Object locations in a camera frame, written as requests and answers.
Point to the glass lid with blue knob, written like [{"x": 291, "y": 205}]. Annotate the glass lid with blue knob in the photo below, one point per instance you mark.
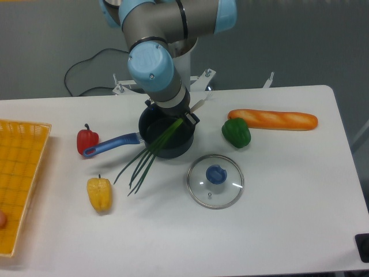
[{"x": 215, "y": 181}]

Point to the green onion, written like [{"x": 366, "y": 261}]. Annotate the green onion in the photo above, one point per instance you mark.
[{"x": 146, "y": 158}]

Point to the white table clamp bracket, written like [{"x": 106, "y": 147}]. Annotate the white table clamp bracket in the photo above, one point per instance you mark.
[{"x": 269, "y": 81}]

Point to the yellow bell pepper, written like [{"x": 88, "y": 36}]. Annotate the yellow bell pepper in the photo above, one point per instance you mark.
[{"x": 99, "y": 191}]

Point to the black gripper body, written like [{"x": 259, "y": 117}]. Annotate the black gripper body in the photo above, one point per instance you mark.
[{"x": 170, "y": 103}]

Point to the red bell pepper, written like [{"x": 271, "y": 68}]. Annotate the red bell pepper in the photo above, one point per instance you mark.
[{"x": 86, "y": 138}]

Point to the dark pot with blue handle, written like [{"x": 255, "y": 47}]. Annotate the dark pot with blue handle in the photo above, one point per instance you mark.
[{"x": 150, "y": 129}]

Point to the black object at table corner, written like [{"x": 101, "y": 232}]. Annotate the black object at table corner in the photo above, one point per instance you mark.
[{"x": 362, "y": 243}]

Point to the green bell pepper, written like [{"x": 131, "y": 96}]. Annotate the green bell pepper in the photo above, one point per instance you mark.
[{"x": 236, "y": 132}]

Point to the baguette bread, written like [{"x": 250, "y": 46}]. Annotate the baguette bread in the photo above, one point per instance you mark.
[{"x": 275, "y": 120}]

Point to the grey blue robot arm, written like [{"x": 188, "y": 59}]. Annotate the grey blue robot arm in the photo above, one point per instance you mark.
[{"x": 149, "y": 27}]

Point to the yellow woven basket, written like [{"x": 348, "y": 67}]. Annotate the yellow woven basket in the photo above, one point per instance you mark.
[{"x": 22, "y": 148}]

